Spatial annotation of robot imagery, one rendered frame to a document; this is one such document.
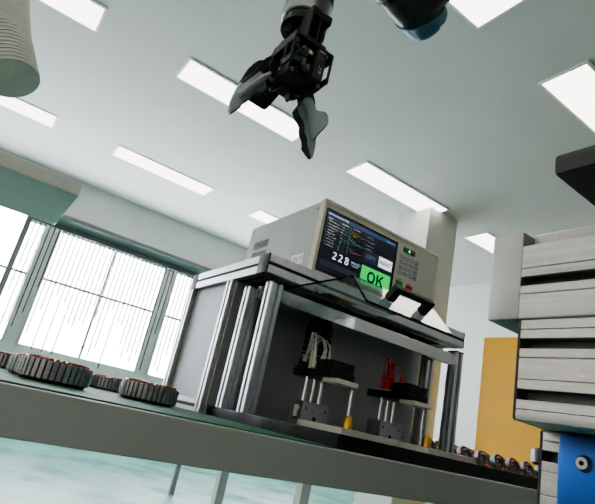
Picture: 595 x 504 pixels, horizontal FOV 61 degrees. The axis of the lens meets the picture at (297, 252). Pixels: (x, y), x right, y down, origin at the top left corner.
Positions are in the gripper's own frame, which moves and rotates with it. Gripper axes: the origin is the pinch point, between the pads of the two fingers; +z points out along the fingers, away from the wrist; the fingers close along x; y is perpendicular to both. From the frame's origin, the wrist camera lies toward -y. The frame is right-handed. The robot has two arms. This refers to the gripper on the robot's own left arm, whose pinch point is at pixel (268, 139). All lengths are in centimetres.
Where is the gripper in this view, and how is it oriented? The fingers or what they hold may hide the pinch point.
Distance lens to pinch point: 76.5
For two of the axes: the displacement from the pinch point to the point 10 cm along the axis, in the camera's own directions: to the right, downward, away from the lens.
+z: -2.0, 9.3, -3.2
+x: 7.9, 3.5, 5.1
